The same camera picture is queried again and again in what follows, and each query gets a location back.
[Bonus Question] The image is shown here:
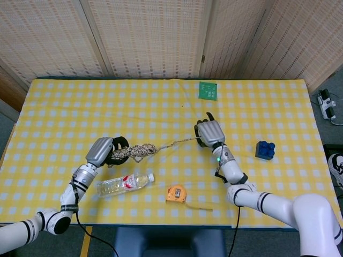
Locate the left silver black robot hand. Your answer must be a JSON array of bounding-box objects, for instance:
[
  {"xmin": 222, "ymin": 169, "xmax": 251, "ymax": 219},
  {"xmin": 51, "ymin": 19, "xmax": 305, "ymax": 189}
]
[{"xmin": 85, "ymin": 135, "xmax": 129, "ymax": 168}]

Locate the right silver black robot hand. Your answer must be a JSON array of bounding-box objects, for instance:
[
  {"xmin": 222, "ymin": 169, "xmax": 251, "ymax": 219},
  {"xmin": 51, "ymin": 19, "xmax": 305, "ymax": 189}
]
[{"xmin": 194, "ymin": 111, "xmax": 226, "ymax": 148}]

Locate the beige black braided rope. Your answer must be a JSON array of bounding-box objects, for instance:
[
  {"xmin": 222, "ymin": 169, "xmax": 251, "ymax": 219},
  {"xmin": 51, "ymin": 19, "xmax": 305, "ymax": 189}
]
[{"xmin": 107, "ymin": 136, "xmax": 202, "ymax": 169}]

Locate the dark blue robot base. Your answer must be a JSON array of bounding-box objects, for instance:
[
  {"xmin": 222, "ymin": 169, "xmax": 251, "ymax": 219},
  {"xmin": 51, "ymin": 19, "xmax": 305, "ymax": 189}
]
[{"xmin": 114, "ymin": 227, "xmax": 227, "ymax": 257}]

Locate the yellow white checkered tablecloth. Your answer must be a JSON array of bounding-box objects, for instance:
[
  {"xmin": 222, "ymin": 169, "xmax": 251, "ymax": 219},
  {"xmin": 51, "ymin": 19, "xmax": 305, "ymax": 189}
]
[{"xmin": 0, "ymin": 78, "xmax": 333, "ymax": 230}]

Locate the clear plastic water bottle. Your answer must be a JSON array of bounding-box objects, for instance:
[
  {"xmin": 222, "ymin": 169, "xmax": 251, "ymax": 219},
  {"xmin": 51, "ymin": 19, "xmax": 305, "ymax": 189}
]
[{"xmin": 95, "ymin": 172, "xmax": 155, "ymax": 199}]

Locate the green printed card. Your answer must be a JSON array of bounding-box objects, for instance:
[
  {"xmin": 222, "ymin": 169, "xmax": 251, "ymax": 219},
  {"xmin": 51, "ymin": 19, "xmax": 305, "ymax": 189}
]
[{"xmin": 198, "ymin": 81, "xmax": 218, "ymax": 101}]

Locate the blue toy building brick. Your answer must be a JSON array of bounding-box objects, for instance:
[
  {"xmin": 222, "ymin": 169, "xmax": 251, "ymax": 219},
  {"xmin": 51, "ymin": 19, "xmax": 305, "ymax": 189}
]
[{"xmin": 255, "ymin": 140, "xmax": 276, "ymax": 161}]

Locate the yellow tape measure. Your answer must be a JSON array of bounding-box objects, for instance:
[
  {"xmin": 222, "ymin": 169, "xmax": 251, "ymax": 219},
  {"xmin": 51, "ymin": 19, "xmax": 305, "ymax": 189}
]
[{"xmin": 165, "ymin": 184, "xmax": 214, "ymax": 212}]

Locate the yellow floor tape strip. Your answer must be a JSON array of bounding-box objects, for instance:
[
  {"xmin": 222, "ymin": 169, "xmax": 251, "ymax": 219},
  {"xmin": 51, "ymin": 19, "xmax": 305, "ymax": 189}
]
[{"xmin": 80, "ymin": 226, "xmax": 93, "ymax": 257}]

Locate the woven bamboo folding screen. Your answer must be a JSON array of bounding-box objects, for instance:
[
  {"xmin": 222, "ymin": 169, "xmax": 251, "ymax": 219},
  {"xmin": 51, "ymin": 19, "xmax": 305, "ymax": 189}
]
[{"xmin": 0, "ymin": 0, "xmax": 343, "ymax": 92}]

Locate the white power strip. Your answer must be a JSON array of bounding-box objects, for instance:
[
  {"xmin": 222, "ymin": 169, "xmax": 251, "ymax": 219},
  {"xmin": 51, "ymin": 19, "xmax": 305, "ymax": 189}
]
[{"xmin": 317, "ymin": 89, "xmax": 338, "ymax": 120}]

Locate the white black sneaker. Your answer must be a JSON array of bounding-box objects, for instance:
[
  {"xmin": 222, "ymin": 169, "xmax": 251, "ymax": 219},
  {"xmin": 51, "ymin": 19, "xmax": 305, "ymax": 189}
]
[{"xmin": 328, "ymin": 153, "xmax": 343, "ymax": 191}]

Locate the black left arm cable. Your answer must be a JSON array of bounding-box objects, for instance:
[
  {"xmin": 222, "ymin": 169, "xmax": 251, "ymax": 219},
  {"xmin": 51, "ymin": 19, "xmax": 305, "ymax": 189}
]
[{"xmin": 71, "ymin": 182, "xmax": 118, "ymax": 257}]

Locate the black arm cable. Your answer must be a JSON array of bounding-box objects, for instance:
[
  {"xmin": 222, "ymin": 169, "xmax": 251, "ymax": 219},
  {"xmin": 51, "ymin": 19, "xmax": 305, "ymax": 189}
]
[
  {"xmin": 71, "ymin": 182, "xmax": 118, "ymax": 257},
  {"xmin": 226, "ymin": 205, "xmax": 242, "ymax": 257}
]

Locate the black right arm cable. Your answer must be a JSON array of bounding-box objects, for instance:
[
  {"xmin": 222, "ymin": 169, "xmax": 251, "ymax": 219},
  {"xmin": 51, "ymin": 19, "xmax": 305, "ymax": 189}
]
[{"xmin": 226, "ymin": 205, "xmax": 242, "ymax": 257}]

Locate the white power strip cord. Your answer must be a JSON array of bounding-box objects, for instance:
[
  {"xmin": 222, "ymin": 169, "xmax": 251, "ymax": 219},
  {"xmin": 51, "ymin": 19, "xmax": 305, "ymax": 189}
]
[{"xmin": 329, "ymin": 92, "xmax": 343, "ymax": 126}]

